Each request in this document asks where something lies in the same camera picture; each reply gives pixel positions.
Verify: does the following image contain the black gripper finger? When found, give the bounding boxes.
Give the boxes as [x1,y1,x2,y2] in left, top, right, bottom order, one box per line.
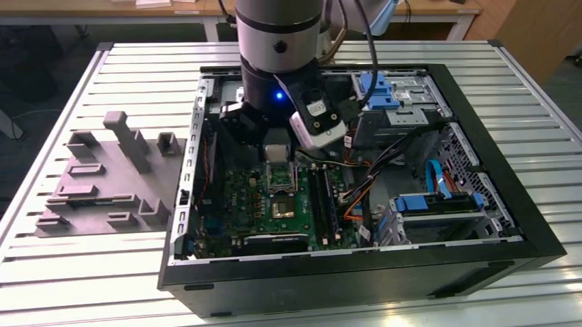
[218,101,269,164]
[286,127,298,168]

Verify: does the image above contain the silver CPU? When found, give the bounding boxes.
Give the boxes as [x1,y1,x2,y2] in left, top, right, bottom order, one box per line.
[265,144,291,161]

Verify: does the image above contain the grey power supply unit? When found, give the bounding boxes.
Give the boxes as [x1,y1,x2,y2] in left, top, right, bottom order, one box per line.
[207,80,301,170]

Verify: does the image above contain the black RAM slot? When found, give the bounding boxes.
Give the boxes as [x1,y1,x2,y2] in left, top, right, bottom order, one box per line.
[307,166,327,245]
[325,164,345,240]
[313,166,333,245]
[318,165,339,242]

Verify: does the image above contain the green motherboard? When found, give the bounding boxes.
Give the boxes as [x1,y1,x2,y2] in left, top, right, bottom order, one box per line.
[188,159,365,256]

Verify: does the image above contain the blue drive bay latch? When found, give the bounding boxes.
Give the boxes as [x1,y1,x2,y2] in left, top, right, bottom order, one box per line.
[357,73,395,110]

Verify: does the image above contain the silver drive bay cage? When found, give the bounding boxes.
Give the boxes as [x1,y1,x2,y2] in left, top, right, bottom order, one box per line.
[350,72,457,148]

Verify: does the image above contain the blue VGA port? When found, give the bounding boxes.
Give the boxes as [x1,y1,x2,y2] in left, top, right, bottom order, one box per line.
[203,217,224,236]

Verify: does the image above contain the black graphics card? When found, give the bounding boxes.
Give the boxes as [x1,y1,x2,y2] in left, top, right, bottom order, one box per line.
[242,232,311,255]

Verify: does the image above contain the hard disk in blue carrier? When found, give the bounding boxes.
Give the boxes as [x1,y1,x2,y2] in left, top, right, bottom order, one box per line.
[391,191,483,215]

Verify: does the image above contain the grey parts rack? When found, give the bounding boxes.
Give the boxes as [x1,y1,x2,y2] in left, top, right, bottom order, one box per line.
[34,110,190,239]

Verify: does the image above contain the white box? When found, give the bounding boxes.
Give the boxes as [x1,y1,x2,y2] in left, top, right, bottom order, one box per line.
[135,0,174,10]

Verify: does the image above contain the silver disk bay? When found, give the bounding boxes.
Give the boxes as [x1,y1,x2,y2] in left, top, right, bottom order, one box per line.
[370,204,522,248]

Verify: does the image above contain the black PC case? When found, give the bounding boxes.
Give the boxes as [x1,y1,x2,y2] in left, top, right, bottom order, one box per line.
[156,63,569,320]

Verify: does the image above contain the wooden cabinet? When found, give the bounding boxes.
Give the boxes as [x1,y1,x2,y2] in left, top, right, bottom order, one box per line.
[463,0,582,86]

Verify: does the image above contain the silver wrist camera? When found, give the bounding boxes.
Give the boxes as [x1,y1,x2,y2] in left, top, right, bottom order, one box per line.
[289,112,350,151]

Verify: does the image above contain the black camera bracket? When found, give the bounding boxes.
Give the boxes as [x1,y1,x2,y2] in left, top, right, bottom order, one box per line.
[273,67,341,129]

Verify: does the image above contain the grey wire bundle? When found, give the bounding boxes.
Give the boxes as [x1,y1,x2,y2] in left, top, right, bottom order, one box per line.
[298,151,370,168]

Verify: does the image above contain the red black twisted wire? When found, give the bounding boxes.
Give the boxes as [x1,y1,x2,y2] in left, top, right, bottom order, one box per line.
[202,139,215,188]

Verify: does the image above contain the black cable bundle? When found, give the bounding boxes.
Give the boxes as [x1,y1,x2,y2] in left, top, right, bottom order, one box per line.
[338,122,450,205]

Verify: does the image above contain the beige sleeved cable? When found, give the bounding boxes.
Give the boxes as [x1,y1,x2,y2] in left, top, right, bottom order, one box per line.
[323,20,353,65]

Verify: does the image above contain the orange power wires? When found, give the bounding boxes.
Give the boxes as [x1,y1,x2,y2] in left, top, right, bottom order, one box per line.
[343,196,366,223]

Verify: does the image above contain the black camera cable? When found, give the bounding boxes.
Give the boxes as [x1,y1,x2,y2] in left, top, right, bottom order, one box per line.
[353,0,382,113]

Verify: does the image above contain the blue flat wire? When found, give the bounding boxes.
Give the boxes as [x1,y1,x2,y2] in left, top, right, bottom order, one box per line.
[423,159,455,201]

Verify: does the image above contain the orange flat wire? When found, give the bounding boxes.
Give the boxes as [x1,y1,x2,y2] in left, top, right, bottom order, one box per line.
[441,169,461,197]

